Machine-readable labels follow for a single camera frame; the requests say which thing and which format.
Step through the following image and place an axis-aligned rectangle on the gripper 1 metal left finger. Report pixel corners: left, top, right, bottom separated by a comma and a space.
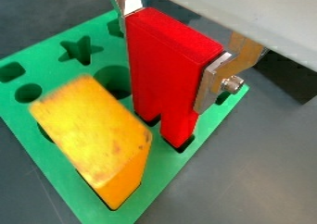
110, 0, 143, 31

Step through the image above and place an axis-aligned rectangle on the green shape-sorter board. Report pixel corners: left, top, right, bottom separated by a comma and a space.
0, 11, 249, 224

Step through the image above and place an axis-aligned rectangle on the yellow wedge block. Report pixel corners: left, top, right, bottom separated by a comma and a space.
30, 75, 153, 210

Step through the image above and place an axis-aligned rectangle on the gripper 1 metal right finger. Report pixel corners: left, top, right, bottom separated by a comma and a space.
193, 31, 265, 114

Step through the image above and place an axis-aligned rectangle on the tall red double-square block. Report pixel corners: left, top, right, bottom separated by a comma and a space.
126, 7, 224, 148

